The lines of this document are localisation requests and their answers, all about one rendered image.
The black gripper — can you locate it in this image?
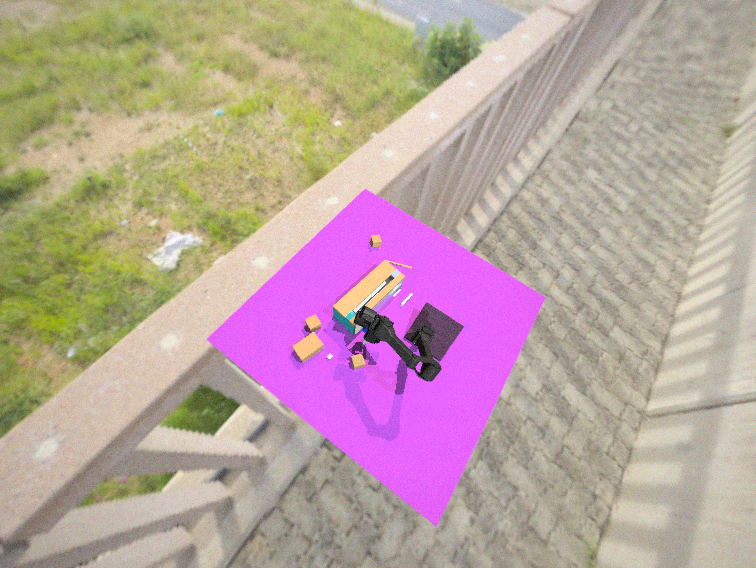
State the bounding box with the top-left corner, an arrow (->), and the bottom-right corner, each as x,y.
353,311 -> 370,329

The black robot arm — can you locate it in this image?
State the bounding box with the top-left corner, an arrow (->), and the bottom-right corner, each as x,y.
358,306 -> 442,382

